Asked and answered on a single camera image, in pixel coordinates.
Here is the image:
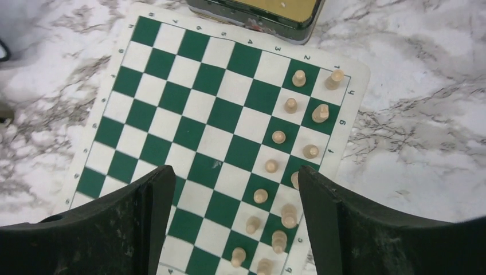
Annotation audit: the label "white bishop on c1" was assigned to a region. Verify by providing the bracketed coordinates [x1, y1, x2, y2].
[271, 230, 287, 254]

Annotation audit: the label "white pawn far row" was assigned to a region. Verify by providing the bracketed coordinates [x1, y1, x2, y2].
[284, 97, 297, 114]

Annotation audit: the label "white knight on g1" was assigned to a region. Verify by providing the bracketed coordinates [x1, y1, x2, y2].
[311, 104, 330, 123]

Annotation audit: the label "white king piece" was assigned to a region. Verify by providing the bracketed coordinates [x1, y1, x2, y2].
[291, 171, 299, 190]

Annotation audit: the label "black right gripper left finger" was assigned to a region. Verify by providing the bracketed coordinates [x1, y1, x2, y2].
[1, 166, 176, 274]

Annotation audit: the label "white rook corner h1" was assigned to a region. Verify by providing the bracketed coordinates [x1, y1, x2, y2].
[324, 69, 344, 90]

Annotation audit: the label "white chess piece on board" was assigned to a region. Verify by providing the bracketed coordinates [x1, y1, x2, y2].
[281, 203, 297, 229]

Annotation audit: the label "green white chess board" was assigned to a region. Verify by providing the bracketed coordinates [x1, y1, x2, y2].
[55, 3, 370, 274]

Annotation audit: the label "gold tin dark pieces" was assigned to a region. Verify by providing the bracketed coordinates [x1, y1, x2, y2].
[186, 0, 325, 45]

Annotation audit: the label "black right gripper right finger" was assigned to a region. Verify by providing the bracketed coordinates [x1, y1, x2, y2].
[298, 166, 485, 274]

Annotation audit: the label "white bishop piece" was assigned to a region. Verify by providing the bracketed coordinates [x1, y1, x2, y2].
[302, 144, 319, 159]

